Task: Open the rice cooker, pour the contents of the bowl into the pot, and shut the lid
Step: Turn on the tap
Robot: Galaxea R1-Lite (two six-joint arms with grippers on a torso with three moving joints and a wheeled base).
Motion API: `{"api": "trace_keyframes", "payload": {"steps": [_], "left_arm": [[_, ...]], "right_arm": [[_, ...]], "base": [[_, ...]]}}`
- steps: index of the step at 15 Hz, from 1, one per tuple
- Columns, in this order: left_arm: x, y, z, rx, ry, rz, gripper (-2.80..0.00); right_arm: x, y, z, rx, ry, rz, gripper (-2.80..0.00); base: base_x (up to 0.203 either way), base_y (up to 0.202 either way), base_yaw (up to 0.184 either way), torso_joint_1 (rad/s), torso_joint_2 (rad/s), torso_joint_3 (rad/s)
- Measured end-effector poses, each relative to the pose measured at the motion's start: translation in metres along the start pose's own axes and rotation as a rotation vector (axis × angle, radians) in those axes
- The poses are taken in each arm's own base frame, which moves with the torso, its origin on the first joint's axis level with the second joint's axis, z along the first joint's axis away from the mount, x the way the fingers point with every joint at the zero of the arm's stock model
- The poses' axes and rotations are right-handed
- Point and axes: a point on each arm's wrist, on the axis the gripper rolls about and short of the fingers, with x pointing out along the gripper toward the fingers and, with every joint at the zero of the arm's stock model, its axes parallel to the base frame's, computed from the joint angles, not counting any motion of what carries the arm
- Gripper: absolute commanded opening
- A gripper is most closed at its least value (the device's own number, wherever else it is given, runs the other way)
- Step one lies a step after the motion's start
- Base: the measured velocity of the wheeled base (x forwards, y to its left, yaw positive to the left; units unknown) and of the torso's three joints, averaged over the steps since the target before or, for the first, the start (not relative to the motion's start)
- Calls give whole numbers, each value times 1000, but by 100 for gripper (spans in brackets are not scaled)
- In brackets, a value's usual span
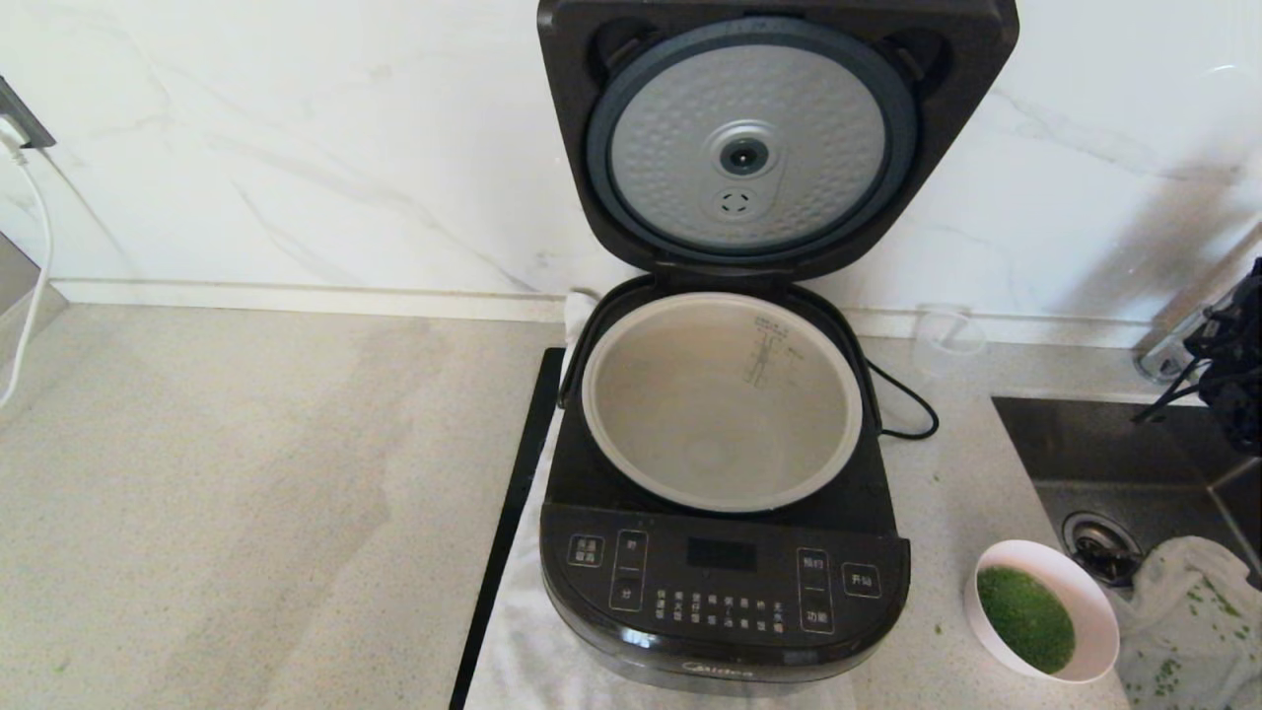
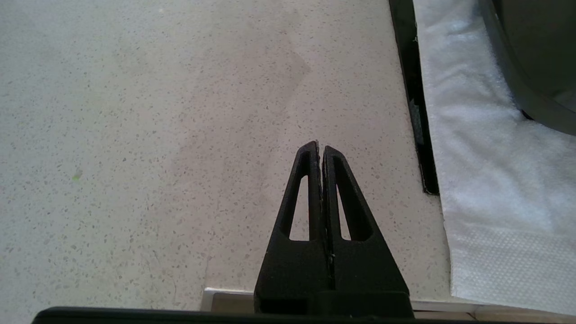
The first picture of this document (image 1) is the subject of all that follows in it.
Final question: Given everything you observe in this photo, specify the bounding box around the black rice cooker lid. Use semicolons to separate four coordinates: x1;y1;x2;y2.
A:
537;0;1021;282

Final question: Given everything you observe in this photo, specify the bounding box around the chopped green food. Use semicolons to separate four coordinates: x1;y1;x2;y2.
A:
976;566;1076;676

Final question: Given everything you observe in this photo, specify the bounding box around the pink bowl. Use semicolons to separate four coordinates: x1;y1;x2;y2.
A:
964;538;1121;685

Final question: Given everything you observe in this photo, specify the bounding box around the grey inner pot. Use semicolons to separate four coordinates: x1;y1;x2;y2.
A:
580;291;865;514

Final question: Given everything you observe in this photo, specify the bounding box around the black rice cooker body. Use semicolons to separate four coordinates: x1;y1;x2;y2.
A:
539;276;912;696

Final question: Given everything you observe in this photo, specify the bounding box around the black flat strip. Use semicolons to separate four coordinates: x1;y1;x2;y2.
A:
449;347;566;710

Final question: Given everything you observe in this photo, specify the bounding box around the white towel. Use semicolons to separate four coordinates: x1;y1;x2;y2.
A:
463;289;857;710

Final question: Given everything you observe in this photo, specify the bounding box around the clear measuring cup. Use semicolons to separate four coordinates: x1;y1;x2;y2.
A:
911;304;987;381

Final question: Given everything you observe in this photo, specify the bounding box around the steel sink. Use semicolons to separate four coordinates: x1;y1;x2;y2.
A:
991;394;1262;710

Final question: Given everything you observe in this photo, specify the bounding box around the sink drain strainer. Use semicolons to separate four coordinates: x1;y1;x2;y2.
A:
1062;511;1145;587

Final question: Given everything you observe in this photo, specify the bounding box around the chrome faucet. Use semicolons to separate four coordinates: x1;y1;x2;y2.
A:
1134;296;1212;388

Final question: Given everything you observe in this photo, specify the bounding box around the white cloth with green bits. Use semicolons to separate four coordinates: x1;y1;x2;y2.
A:
1112;535;1262;710

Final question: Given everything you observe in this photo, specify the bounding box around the black power cord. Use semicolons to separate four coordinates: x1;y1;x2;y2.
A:
865;360;940;442

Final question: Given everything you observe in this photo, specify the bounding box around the white cable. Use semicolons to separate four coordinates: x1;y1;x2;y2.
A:
0;138;56;410

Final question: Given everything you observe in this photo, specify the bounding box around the wall socket with plug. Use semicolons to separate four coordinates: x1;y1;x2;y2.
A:
0;77;58;151

